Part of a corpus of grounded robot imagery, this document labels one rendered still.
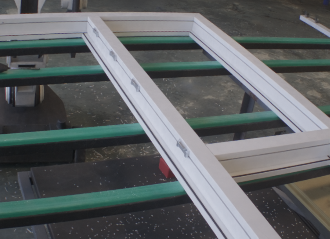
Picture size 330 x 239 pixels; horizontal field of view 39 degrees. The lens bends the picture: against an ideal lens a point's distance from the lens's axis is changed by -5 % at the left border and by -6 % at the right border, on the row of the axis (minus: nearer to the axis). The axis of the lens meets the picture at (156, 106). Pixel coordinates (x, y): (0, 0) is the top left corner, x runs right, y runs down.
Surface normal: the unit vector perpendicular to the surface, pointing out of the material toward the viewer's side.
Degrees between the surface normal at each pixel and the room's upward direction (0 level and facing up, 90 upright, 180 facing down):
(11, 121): 0
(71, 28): 90
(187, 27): 90
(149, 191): 0
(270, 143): 0
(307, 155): 90
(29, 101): 106
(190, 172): 90
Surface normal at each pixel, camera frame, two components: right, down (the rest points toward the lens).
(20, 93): 0.17, 0.86
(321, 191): 0.15, -0.87
